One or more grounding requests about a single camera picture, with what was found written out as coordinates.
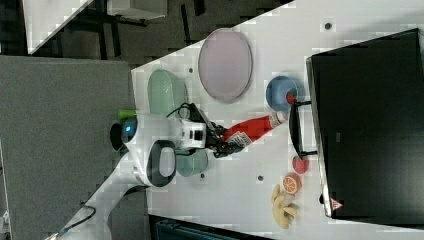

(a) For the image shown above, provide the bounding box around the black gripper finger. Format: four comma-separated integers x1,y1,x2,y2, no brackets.
206,122,227,138
207,142,243,158

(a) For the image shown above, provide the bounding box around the green object behind arm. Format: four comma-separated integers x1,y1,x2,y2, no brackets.
118,109,136,120

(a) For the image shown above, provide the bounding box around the dark blue crate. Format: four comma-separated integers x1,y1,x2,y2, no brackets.
149,215,272,240

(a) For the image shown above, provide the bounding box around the toy orange half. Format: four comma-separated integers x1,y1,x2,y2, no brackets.
282,173,302,195

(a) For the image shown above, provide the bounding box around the toy strawberry in bowl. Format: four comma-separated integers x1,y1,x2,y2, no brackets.
286,92,297,105

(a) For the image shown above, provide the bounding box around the green cup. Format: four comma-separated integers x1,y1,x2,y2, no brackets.
176,149,208,177

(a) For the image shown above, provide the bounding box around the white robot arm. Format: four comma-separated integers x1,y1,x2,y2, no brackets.
45,114,240,240

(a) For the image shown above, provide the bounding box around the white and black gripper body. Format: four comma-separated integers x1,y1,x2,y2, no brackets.
181,120,207,149

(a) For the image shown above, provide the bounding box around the large grey round plate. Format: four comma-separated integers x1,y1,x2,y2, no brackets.
198,28,253,103

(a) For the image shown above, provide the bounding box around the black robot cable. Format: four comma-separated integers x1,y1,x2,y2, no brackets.
165,101,218,131

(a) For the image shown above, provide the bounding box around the green dish rack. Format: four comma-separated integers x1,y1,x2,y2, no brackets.
148,69,189,116

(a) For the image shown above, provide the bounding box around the yellow plush banana bunch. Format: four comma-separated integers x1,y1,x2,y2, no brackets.
271,184,297,229

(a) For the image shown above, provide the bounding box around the red plush ketchup bottle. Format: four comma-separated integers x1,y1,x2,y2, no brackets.
222,111,285,148

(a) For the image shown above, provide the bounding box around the small blue bowl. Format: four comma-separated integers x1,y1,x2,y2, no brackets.
266,76,299,112

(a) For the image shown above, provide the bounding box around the toy strawberry on table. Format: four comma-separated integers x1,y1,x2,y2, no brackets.
292,156,310,174

